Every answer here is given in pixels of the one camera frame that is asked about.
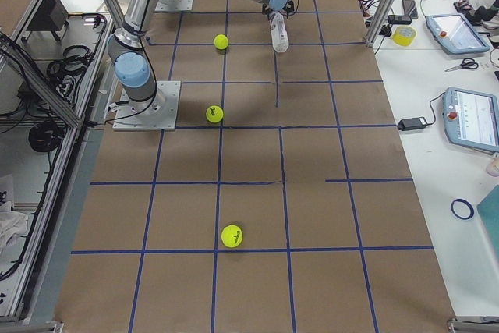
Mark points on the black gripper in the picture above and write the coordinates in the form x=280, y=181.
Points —
x=271, y=12

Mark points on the clear tennis ball can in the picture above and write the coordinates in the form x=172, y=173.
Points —
x=279, y=34

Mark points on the Head tennis ball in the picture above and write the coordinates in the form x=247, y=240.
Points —
x=221, y=41

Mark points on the tennis ball by base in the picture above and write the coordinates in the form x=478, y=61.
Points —
x=214, y=114

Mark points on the yellow tape roll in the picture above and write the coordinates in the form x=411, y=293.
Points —
x=404, y=35

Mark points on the black smartphone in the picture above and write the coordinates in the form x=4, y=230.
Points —
x=410, y=9

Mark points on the black power brick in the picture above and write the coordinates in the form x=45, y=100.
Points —
x=410, y=124

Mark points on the far teach pendant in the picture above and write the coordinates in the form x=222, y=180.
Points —
x=455, y=34

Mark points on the teach pendant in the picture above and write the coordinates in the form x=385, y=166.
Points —
x=455, y=34
x=471, y=119

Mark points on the scissors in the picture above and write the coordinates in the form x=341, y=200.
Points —
x=466, y=63

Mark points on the near teach pendant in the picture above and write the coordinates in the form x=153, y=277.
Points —
x=471, y=119

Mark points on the teal box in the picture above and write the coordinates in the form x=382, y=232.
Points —
x=487, y=210

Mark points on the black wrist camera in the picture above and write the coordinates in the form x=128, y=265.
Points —
x=289, y=8

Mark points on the tennis ball near camera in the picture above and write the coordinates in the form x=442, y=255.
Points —
x=231, y=236

